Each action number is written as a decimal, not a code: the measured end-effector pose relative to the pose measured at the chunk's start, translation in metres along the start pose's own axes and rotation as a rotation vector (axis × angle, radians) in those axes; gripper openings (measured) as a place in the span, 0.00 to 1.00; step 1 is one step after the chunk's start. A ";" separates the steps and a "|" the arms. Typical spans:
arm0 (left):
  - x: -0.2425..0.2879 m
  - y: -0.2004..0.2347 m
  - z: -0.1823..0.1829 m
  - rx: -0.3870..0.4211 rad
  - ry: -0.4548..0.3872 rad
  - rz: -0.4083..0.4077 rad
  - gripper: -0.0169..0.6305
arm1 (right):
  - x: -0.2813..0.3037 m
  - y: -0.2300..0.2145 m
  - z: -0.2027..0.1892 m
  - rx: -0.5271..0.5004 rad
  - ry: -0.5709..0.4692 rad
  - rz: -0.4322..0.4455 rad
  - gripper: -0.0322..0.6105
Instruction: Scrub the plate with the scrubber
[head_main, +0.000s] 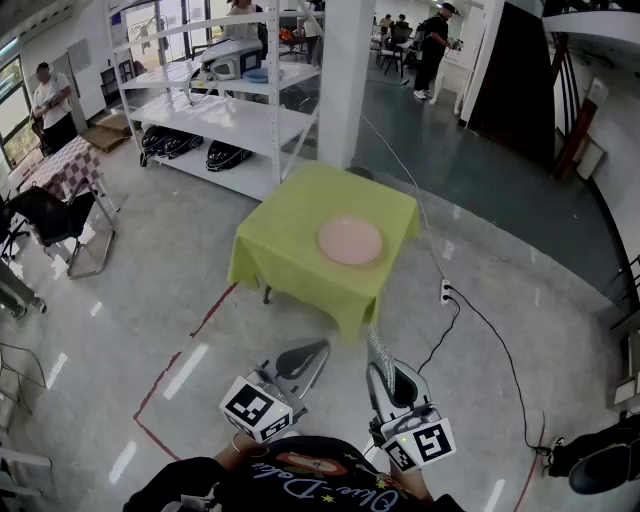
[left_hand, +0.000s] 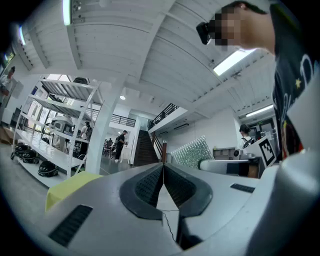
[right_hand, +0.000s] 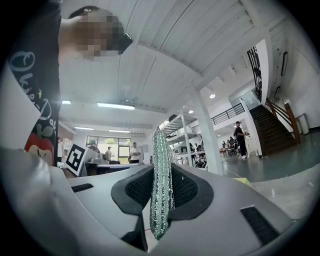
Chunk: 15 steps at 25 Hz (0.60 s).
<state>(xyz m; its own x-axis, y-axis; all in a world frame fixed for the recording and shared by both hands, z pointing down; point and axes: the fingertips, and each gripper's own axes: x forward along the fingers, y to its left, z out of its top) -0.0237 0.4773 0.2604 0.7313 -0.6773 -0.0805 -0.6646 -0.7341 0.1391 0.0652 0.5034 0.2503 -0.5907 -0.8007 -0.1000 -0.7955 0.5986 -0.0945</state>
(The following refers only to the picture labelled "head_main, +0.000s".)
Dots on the black metal-frame chair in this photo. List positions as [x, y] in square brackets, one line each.
[45, 215]

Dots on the white power strip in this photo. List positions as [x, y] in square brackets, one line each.
[445, 291]

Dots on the pink large plate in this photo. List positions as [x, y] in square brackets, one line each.
[350, 240]

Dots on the white metal shelving unit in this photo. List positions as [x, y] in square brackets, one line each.
[215, 117]

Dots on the person's left forearm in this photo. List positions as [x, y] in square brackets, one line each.
[250, 452]

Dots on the person's right forearm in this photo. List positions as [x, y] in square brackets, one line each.
[410, 485]

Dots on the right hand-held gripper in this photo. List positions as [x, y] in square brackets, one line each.
[425, 442]

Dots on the table with yellow-green tablecloth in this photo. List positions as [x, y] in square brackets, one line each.
[300, 240]

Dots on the black dining chair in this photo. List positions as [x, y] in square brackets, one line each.
[395, 47]

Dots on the grey white appliance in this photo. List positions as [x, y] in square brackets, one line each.
[232, 57]

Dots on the table with red checkered cloth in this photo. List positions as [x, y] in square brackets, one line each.
[65, 165]

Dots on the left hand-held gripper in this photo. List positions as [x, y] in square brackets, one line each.
[250, 407]

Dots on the black helmet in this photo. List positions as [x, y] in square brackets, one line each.
[155, 142]
[184, 144]
[227, 154]

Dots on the person's black printed shirt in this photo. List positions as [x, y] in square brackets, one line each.
[310, 480]

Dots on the brown cardboard box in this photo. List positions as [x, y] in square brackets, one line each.
[107, 132]

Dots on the blue dish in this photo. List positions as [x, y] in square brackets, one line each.
[261, 75]

